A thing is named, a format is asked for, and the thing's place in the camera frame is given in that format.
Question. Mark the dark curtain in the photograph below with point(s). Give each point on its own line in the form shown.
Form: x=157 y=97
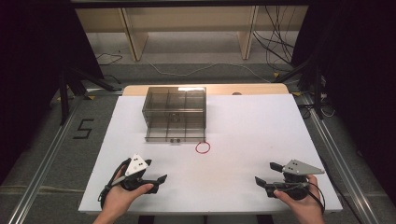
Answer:
x=37 y=62
x=364 y=77

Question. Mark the red rubber band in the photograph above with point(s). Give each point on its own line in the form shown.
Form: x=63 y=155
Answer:
x=196 y=149

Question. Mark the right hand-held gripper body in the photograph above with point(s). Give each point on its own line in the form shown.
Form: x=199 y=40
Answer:
x=295 y=174

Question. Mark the person's right hand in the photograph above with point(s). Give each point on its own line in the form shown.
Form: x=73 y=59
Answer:
x=300 y=205

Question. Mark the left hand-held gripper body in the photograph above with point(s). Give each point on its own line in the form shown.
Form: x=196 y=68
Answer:
x=136 y=165

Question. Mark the clear smoky drawer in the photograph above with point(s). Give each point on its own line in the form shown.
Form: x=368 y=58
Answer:
x=175 y=137
x=174 y=116

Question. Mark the aluminium floor rail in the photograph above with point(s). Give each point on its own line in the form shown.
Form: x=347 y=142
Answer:
x=342 y=174
x=40 y=174

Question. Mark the person's left hand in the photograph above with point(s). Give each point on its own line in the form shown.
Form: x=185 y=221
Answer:
x=120 y=199

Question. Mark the clear smoky drawer box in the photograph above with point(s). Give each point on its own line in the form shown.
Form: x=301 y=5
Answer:
x=176 y=105

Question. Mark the black metal stand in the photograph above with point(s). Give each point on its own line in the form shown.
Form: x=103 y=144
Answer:
x=313 y=84
x=67 y=90

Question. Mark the light wooden shelf unit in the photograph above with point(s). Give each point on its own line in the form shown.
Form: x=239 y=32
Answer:
x=186 y=18

